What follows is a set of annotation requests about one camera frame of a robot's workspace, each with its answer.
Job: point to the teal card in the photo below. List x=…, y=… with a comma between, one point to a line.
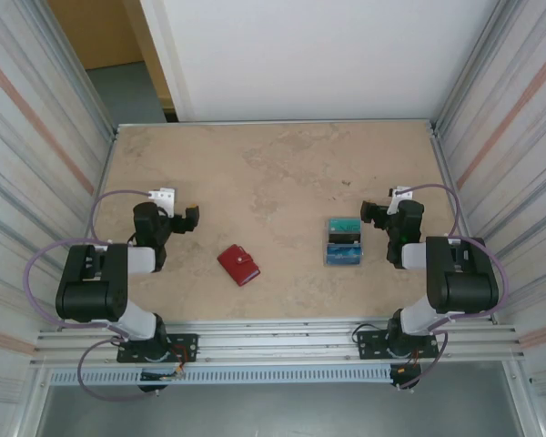
x=343, y=225

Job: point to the blue card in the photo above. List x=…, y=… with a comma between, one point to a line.
x=346, y=256

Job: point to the red card holder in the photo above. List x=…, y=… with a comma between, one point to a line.
x=237, y=265

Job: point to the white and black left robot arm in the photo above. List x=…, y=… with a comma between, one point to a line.
x=95, y=296

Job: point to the brown wooden door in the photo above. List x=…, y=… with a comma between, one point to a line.
x=95, y=32

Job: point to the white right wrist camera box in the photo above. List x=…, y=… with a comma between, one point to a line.
x=398, y=198

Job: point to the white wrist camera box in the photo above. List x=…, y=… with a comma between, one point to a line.
x=166, y=198
x=398, y=198

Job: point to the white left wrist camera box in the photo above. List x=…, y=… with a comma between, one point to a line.
x=166, y=198

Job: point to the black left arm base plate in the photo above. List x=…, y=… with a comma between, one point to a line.
x=186, y=341

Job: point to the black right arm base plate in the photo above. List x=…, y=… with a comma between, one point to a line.
x=366, y=339

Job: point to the aluminium rail frame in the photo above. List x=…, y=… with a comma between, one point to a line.
x=273, y=339

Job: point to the translucent enclosure side panel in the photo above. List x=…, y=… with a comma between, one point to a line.
x=27, y=136
x=518, y=136

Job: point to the white door frame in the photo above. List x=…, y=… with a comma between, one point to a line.
x=164, y=45

